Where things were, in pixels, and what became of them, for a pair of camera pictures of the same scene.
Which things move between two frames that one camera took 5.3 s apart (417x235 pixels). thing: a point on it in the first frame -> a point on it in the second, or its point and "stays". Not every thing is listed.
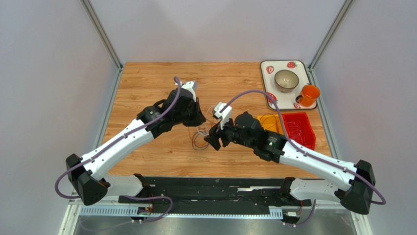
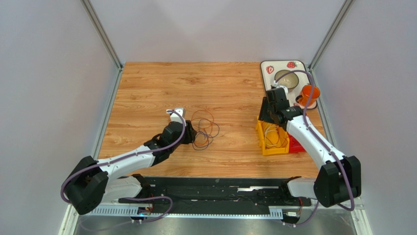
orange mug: (309, 96) stays
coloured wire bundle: (198, 134) stays
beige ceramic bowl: (286, 81) stays
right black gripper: (220, 136) -> (265, 112)
